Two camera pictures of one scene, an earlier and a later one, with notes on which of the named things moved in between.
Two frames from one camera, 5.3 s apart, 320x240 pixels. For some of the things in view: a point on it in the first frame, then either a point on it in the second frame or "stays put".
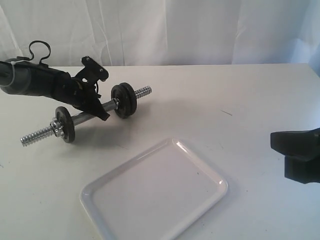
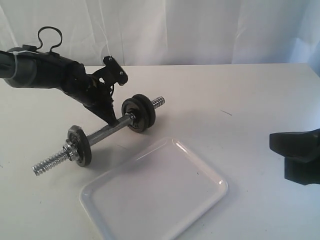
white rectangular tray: (159, 195) stays put
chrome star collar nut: (57, 128) -> (67, 149)
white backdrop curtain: (160, 32) stays put
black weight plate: (66, 120) -> (76, 135)
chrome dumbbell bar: (56, 128) -> (71, 151)
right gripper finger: (300, 143) stays put
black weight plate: (127, 96) -> (150, 107)
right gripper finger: (304, 170) stays put
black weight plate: (127, 96) -> (133, 106)
